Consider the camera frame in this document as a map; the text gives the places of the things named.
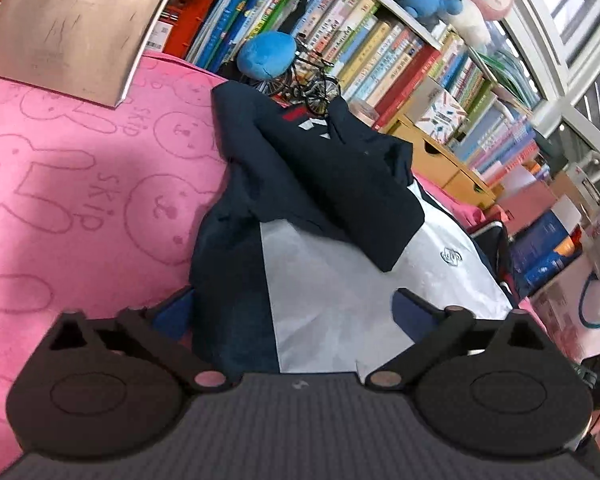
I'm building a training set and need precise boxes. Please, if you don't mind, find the pink bunny print blanket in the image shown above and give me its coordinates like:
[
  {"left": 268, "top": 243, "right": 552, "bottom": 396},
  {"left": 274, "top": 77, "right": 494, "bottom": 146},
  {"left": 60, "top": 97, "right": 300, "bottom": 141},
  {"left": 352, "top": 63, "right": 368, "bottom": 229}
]
[{"left": 0, "top": 20, "right": 600, "bottom": 480}]

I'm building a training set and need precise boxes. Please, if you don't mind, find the navy and white jacket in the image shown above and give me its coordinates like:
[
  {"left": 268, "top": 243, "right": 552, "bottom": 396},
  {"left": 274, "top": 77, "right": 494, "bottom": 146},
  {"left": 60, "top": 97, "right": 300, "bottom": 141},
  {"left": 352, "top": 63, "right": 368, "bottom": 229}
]
[{"left": 189, "top": 81, "right": 516, "bottom": 376}]

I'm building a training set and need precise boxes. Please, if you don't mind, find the wooden drawer box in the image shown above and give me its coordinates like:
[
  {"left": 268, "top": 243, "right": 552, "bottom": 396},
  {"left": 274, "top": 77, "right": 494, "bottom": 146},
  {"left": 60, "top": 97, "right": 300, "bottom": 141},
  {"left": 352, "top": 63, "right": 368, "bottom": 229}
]
[{"left": 380, "top": 112, "right": 496, "bottom": 211}]

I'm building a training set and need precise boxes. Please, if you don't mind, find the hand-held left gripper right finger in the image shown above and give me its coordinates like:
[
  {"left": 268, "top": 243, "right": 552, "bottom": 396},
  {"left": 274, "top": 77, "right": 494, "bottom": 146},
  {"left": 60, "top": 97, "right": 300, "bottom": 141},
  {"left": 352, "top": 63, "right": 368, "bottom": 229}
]
[{"left": 364, "top": 287, "right": 553, "bottom": 392}]

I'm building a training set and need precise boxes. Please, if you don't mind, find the red plastic crate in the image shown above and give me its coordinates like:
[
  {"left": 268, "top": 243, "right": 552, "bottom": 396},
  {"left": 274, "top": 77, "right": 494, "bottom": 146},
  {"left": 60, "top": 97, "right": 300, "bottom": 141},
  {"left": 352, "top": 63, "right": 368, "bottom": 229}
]
[{"left": 0, "top": 0, "right": 231, "bottom": 59}]

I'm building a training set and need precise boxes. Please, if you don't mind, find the black miniature bicycle model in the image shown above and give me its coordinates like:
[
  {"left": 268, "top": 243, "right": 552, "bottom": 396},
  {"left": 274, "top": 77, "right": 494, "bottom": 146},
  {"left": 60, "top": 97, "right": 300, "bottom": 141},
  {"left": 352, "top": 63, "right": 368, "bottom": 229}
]
[{"left": 252, "top": 35, "right": 342, "bottom": 116}]

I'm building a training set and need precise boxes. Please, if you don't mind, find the row of colourful books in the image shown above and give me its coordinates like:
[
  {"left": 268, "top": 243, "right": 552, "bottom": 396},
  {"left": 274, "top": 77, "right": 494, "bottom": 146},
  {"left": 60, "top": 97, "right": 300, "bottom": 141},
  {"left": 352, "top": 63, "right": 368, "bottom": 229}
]
[{"left": 187, "top": 0, "right": 551, "bottom": 186}]

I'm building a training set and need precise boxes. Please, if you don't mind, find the black bag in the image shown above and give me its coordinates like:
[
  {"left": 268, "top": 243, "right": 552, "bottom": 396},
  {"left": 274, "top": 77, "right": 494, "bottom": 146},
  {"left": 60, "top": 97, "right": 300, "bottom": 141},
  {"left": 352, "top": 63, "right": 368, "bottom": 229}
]
[{"left": 467, "top": 220, "right": 518, "bottom": 306}]

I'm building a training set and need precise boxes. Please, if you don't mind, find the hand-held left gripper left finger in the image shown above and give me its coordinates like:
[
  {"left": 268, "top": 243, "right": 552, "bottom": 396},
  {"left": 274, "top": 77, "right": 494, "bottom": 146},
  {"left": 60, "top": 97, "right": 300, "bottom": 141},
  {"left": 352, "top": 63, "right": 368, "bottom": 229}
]
[{"left": 47, "top": 286, "right": 233, "bottom": 394}]

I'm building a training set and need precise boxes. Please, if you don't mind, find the blue cardboard box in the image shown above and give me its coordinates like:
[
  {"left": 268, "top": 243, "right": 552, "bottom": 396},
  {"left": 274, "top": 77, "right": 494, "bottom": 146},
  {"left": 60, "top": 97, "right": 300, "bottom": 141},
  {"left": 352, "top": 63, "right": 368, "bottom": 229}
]
[{"left": 510, "top": 210, "right": 581, "bottom": 296}]

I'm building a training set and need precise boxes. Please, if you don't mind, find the blue plush ball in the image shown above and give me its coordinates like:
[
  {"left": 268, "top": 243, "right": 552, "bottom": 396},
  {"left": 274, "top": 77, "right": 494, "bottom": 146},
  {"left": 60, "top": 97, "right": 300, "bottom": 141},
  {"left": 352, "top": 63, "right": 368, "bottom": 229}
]
[{"left": 237, "top": 31, "right": 297, "bottom": 80}]

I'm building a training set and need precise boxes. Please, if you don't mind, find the white cardboard box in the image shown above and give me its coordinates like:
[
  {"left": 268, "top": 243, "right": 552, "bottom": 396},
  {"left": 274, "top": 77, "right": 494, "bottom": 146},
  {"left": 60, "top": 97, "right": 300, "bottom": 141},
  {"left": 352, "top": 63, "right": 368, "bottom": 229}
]
[{"left": 530, "top": 255, "right": 600, "bottom": 361}]

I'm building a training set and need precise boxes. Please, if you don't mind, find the white window frame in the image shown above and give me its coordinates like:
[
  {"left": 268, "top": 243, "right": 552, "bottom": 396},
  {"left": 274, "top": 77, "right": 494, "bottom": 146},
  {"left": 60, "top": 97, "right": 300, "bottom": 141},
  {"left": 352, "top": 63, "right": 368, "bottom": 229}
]
[{"left": 500, "top": 0, "right": 600, "bottom": 171}]

